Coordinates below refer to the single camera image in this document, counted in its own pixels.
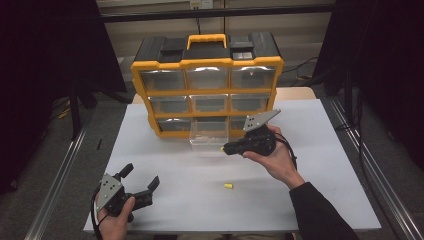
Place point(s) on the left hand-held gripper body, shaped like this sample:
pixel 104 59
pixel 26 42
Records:
pixel 109 191

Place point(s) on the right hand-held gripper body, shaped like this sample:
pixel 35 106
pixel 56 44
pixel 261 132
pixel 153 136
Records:
pixel 256 120

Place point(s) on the single clear pull-out drawer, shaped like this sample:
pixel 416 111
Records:
pixel 209 133

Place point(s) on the yellow and black storage organizer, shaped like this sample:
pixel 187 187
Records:
pixel 206 91

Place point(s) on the person's left hand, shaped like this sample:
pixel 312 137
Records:
pixel 113 228

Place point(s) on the person's right hand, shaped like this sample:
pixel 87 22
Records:
pixel 280 163

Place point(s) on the white table cover sheet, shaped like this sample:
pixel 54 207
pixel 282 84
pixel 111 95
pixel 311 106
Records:
pixel 186 170

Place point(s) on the set of clear organizer drawers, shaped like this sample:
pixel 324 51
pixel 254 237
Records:
pixel 163 80

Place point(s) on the black curtain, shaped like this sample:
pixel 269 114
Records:
pixel 40 66
pixel 383 66

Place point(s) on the black horizontal bar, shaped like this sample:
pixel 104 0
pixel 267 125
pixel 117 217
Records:
pixel 150 15

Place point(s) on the aluminium floor rail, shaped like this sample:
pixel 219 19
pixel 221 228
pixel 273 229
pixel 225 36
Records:
pixel 376 186
pixel 56 186

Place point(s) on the white wall outlet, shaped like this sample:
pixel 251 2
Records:
pixel 201 4

